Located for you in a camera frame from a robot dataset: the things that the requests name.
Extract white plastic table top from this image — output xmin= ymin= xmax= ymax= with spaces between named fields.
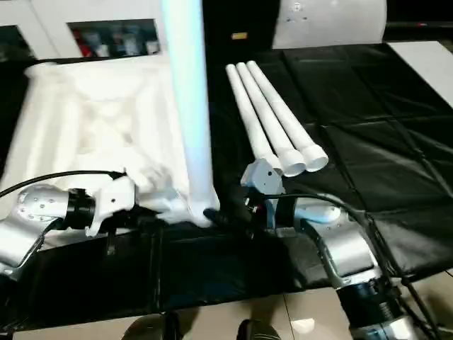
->
xmin=0 ymin=57 xmax=222 ymax=245

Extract white plastic table leg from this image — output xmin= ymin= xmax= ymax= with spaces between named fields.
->
xmin=236 ymin=62 xmax=307 ymax=177
xmin=246 ymin=60 xmax=330 ymax=172
xmin=161 ymin=0 xmax=222 ymax=229
xmin=225 ymin=64 xmax=284 ymax=176

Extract dark left robot foot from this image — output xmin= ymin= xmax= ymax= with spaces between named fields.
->
xmin=122 ymin=312 xmax=182 ymax=340

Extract dark robot foot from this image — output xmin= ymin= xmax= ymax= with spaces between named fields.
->
xmin=122 ymin=312 xmax=182 ymax=340
xmin=236 ymin=319 xmax=285 ymax=340

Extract dark right robot foot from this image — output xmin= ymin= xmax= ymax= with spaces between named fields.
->
xmin=236 ymin=319 xmax=285 ymax=340

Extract black work mat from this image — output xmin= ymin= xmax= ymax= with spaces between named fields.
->
xmin=0 ymin=42 xmax=453 ymax=332

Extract small bottles on shelf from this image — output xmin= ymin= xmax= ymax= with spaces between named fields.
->
xmin=69 ymin=23 xmax=161 ymax=59

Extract black cabinet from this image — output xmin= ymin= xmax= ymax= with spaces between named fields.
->
xmin=202 ymin=0 xmax=280 ymax=52

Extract white plastic bag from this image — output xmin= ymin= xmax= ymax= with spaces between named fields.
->
xmin=273 ymin=0 xmax=389 ymax=50

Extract white cabinet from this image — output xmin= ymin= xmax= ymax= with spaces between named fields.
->
xmin=0 ymin=0 xmax=165 ymax=63

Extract white flat sheet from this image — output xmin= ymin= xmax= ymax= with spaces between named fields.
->
xmin=388 ymin=40 xmax=453 ymax=108

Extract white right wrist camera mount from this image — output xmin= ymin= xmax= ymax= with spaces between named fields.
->
xmin=240 ymin=159 xmax=285 ymax=200

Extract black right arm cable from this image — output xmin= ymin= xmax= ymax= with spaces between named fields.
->
xmin=263 ymin=193 xmax=440 ymax=340

